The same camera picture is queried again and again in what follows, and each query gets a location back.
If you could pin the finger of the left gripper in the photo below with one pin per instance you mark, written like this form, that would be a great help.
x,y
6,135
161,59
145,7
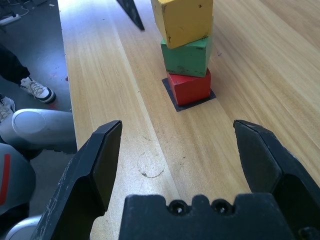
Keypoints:
x,y
131,12

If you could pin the grey right robot leg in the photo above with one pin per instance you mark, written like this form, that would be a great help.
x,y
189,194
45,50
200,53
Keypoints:
x,y
22,227

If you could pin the grey robot leg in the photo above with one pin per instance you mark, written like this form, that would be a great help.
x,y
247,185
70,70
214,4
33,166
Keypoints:
x,y
22,227
37,127

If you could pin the yellow wooden block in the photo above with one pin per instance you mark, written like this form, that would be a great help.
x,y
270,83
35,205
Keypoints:
x,y
182,20

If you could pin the white and black sneaker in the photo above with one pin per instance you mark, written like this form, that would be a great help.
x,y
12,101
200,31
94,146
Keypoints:
x,y
37,90
6,107

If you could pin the white power strip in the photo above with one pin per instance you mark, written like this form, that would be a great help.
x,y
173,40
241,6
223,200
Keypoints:
x,y
10,20

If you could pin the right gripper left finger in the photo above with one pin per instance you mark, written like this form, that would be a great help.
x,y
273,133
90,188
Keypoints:
x,y
82,170

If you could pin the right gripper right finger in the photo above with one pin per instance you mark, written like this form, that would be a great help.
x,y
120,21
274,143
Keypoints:
x,y
262,155

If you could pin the green wooden block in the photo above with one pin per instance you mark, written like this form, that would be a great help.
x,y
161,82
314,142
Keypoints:
x,y
185,60

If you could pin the black square tape marker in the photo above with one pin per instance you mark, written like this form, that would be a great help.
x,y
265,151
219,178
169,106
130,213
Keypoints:
x,y
178,107

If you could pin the robot waist with red stripe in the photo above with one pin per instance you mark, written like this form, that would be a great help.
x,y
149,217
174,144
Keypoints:
x,y
17,175

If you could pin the grey left robot leg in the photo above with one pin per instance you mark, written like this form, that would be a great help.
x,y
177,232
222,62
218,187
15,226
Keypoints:
x,y
37,127

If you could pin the red wooden block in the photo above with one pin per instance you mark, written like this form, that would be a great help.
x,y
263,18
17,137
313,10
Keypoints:
x,y
192,90

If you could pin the person's black trouser leg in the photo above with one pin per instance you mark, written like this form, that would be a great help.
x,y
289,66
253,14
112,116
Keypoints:
x,y
10,65

